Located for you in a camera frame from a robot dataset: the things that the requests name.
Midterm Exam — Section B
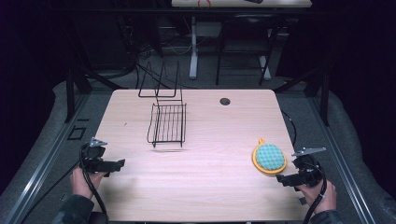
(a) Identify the person's left hand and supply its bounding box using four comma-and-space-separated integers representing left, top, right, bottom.
69, 167, 107, 201

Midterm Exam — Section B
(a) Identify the black wire rack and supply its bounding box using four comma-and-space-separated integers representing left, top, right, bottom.
137, 60, 188, 148

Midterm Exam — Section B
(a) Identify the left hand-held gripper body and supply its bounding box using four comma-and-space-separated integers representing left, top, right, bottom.
79, 136, 110, 175

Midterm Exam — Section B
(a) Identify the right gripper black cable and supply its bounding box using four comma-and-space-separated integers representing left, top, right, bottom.
302, 161, 329, 224

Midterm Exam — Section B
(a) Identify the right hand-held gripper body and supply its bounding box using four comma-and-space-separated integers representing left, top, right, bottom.
291, 147, 325, 189

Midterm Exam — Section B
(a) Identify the black metal stand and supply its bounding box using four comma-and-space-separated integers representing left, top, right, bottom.
273, 66, 332, 127
62, 18, 129, 124

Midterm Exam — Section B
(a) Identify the black chair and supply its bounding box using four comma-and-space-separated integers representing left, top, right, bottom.
215, 12, 280, 87

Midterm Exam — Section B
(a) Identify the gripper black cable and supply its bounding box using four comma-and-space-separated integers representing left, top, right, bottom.
302, 161, 329, 224
78, 146, 109, 222

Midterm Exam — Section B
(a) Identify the white background desk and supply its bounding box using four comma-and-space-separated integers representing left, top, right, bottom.
170, 0, 313, 80

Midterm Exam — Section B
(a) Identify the person's right hand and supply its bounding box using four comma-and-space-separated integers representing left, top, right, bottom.
294, 179, 338, 216

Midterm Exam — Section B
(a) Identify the black floor cable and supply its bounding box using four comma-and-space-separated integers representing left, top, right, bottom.
19, 160, 82, 224

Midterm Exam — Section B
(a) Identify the thin black cable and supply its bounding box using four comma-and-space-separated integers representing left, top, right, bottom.
280, 109, 298, 147

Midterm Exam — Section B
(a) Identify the aluminium floor rail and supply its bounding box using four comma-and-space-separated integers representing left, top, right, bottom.
0, 92, 92, 224
306, 92, 378, 224

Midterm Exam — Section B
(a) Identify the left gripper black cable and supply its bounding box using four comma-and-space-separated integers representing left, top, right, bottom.
78, 146, 109, 222

